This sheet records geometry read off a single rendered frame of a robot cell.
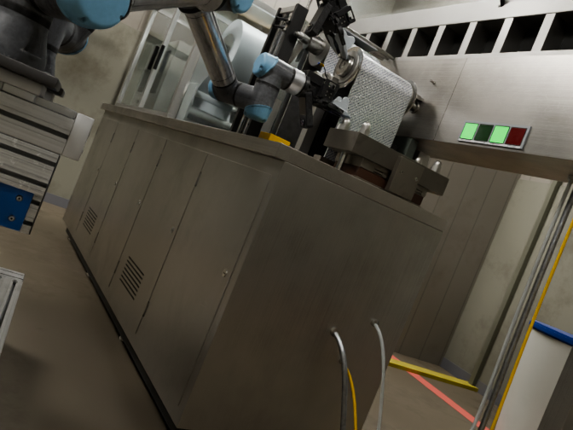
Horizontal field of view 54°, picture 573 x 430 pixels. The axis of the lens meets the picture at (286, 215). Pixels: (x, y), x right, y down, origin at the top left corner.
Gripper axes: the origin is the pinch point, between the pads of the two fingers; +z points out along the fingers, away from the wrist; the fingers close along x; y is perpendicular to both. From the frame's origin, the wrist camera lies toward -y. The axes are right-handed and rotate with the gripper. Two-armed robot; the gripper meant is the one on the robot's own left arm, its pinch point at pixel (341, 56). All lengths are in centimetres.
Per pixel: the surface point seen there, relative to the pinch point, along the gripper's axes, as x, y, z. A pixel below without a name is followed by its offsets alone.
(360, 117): -5.8, -4.4, 19.3
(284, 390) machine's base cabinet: -32, -74, 70
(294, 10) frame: 28.2, 5.0, -16.1
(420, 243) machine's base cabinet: -31, -14, 56
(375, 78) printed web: -5.8, 5.9, 10.5
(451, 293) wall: 141, 109, 238
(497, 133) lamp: -41, 17, 33
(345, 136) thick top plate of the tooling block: -19.6, -19.6, 16.9
